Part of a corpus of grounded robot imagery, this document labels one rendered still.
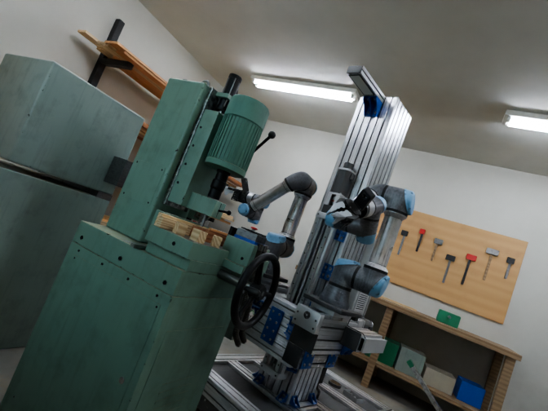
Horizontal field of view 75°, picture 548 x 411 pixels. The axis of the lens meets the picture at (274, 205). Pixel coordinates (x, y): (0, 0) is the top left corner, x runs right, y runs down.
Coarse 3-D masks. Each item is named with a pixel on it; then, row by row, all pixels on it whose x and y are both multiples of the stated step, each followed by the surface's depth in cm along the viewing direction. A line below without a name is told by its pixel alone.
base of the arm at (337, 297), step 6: (330, 282) 174; (330, 288) 172; (336, 288) 171; (342, 288) 170; (324, 294) 172; (330, 294) 170; (336, 294) 169; (342, 294) 170; (348, 294) 172; (324, 300) 171; (330, 300) 169; (336, 300) 169; (342, 300) 169; (348, 300) 172; (336, 306) 168; (342, 306) 168; (348, 306) 171
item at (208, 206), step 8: (192, 192) 148; (192, 200) 147; (200, 200) 145; (208, 200) 143; (216, 200) 142; (192, 208) 146; (200, 208) 144; (208, 208) 142; (216, 208) 143; (224, 208) 147; (216, 216) 144
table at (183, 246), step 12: (156, 228) 126; (156, 240) 125; (168, 240) 123; (180, 240) 120; (180, 252) 119; (192, 252) 119; (204, 252) 125; (216, 252) 131; (228, 252) 138; (216, 264) 133; (228, 264) 135
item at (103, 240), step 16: (80, 224) 144; (96, 224) 148; (80, 240) 141; (96, 240) 138; (112, 240) 134; (128, 240) 139; (112, 256) 132; (128, 256) 129; (144, 256) 126; (144, 272) 124; (160, 272) 121; (176, 272) 118; (192, 272) 122; (160, 288) 119; (176, 288) 117; (192, 288) 125; (208, 288) 133; (224, 288) 143
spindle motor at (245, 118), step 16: (240, 96) 143; (240, 112) 142; (256, 112) 143; (224, 128) 143; (240, 128) 142; (256, 128) 145; (224, 144) 141; (240, 144) 142; (256, 144) 149; (208, 160) 142; (224, 160) 140; (240, 160) 142; (240, 176) 146
